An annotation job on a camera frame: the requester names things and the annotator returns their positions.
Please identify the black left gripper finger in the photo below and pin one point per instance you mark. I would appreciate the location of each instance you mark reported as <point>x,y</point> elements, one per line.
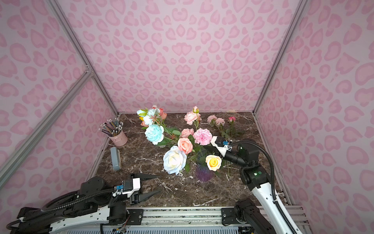
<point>143,177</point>
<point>145,196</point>

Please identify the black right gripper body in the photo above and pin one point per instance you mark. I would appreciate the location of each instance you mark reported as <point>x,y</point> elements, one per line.
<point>215,149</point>

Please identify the pink carnation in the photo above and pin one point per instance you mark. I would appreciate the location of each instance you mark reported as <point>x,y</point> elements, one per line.
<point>202,137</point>

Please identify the small pink twin rose stem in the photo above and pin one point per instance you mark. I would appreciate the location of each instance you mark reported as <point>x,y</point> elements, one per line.
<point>218,123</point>

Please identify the light pink double peony stem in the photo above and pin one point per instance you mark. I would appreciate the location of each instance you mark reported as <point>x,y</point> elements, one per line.
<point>186,133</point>

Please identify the magenta rose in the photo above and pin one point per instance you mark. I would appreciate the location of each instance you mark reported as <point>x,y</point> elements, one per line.
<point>234,133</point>

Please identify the pink rosebud spray stem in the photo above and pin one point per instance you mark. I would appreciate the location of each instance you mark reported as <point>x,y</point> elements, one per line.
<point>193,117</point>

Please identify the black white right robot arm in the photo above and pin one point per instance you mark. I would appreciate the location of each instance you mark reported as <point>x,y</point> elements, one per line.
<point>258,174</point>

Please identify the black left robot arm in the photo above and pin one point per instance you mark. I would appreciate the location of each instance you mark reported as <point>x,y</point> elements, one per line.
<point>96,202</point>

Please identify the purple glass vase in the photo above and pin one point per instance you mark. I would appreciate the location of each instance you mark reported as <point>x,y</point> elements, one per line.
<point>203,173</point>

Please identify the yellow peach rose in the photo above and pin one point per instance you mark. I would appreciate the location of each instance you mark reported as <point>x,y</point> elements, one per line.
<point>213,162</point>

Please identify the salmon pink rose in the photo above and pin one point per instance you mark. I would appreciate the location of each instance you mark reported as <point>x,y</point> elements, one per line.
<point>185,145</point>

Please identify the grey rectangular eraser block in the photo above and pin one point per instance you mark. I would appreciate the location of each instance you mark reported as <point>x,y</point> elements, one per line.
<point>116,159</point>

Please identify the white rose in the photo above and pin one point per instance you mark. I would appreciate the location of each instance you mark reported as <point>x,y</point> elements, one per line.
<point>174,160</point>

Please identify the pink pen cup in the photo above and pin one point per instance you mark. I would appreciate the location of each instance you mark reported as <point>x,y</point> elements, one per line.
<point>120,139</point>

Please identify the tulip bunch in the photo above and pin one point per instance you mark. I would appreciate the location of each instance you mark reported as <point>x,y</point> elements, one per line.
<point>152,116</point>

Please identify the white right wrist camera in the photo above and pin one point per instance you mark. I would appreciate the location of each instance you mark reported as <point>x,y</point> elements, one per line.
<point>221,145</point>

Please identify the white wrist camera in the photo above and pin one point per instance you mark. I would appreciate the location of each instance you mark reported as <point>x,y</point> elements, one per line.
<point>221,145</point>
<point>122,189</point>

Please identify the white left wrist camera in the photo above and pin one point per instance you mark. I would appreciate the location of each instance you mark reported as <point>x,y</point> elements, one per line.
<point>122,189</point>

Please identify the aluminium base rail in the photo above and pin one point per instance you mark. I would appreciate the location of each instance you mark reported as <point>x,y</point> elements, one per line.
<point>157,220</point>

